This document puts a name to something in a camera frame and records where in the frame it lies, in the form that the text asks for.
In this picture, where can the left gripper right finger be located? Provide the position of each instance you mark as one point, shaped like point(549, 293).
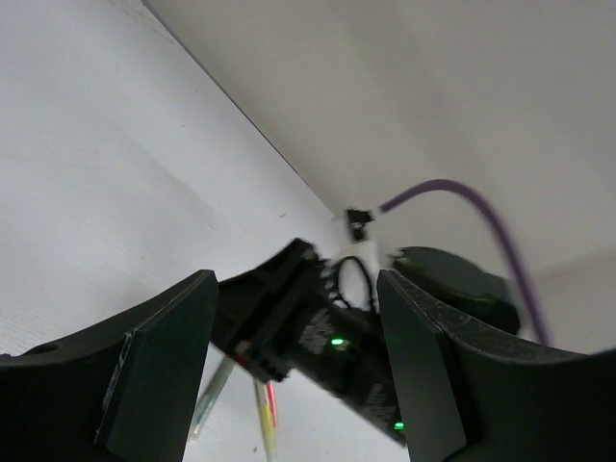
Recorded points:
point(470, 392)

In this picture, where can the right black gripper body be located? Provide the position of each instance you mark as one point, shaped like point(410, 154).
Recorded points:
point(337, 338)

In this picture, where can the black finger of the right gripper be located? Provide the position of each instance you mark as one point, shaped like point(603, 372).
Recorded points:
point(256, 310)

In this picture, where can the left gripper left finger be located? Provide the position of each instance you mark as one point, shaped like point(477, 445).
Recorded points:
point(123, 389)

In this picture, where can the grey pen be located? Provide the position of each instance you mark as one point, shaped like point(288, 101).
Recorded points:
point(209, 397)

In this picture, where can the orange pink highlighter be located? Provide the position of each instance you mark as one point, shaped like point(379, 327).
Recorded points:
point(270, 393)

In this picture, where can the yellow highlighter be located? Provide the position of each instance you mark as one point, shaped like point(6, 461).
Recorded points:
point(269, 436)

